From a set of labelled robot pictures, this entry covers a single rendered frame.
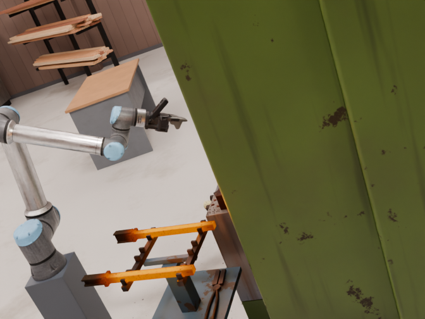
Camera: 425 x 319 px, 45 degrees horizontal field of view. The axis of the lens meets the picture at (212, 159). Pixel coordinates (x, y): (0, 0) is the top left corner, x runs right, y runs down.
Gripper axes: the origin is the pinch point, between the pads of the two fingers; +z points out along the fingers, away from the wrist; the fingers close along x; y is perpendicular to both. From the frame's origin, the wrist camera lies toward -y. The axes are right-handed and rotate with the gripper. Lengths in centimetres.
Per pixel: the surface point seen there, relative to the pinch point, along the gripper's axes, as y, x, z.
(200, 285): 44, 84, -1
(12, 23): 69, -889, -201
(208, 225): 14, 91, -4
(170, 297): 50, 83, -12
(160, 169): 106, -210, 28
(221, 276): 38, 85, 6
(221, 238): 27, 75, 7
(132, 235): 28, 76, -29
